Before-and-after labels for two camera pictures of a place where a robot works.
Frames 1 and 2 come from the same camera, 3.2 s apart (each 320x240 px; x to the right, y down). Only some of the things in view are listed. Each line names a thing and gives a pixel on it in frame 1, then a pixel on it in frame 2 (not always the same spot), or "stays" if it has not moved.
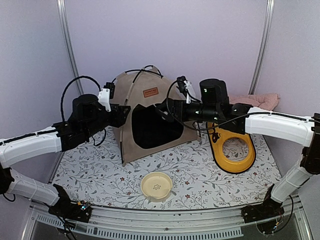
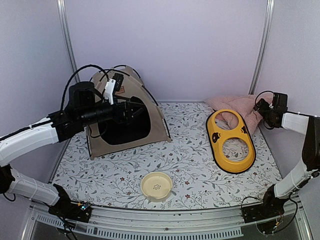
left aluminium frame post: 70,45 stays
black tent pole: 121,152 -> 87,135
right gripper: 173,104 -> 267,121
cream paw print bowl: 156,185 stays
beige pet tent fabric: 146,86 -> 133,86
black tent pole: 141,70 -> 143,87
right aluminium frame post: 270,7 stays
